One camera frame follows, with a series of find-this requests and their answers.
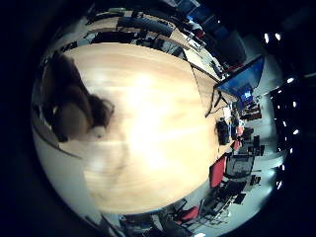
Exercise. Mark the brown plush toy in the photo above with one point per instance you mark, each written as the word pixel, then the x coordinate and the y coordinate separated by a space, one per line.
pixel 72 108

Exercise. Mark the black device on desk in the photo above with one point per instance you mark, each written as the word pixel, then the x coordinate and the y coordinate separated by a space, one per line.
pixel 223 131

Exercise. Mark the red office chair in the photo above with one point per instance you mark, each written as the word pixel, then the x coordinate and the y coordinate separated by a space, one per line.
pixel 237 145
pixel 189 214
pixel 218 171

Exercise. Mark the small blue screen monitor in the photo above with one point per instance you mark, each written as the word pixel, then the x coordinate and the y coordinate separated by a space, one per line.
pixel 247 96

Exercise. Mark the large blue screen monitor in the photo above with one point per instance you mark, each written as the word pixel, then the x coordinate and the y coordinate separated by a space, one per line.
pixel 243 79

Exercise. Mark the black mesh office chair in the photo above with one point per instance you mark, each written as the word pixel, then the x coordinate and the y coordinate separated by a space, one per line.
pixel 240 167

